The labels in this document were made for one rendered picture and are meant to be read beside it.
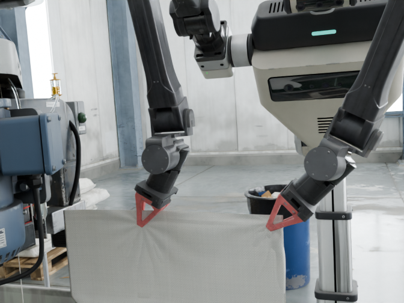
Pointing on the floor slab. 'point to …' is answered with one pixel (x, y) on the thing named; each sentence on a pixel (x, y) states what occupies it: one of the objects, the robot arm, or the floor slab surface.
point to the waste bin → (303, 247)
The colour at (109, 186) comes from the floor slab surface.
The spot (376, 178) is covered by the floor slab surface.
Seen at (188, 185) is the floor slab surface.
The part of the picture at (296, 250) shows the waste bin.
